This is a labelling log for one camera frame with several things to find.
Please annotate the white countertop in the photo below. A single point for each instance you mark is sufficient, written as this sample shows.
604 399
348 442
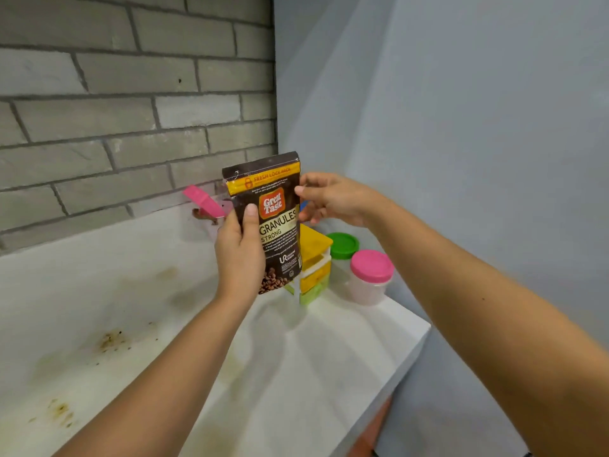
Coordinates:
119 261

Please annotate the yellow mini drawer organizer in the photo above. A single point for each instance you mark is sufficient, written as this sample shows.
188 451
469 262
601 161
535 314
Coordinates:
314 242

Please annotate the person's left hand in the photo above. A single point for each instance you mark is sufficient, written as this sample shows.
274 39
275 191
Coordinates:
238 266

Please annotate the black coffee granules pouch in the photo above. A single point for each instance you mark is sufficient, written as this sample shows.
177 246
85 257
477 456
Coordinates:
280 209

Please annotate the clear jar with pink lid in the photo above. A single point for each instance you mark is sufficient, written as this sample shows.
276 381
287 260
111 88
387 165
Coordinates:
371 266

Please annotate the person's right forearm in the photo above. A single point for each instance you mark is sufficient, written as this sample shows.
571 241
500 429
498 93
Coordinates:
499 328

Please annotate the person's right hand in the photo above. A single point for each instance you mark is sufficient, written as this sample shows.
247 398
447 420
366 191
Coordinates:
338 197

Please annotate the clear jar with green lid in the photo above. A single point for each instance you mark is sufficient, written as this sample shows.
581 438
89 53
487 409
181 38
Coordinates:
342 245

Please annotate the pink metal bucket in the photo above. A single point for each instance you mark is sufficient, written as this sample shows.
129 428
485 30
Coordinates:
224 206

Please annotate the person's left forearm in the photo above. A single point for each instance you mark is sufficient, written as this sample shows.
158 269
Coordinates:
162 390

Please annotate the orange cabinet front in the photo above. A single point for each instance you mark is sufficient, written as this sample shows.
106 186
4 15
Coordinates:
366 437

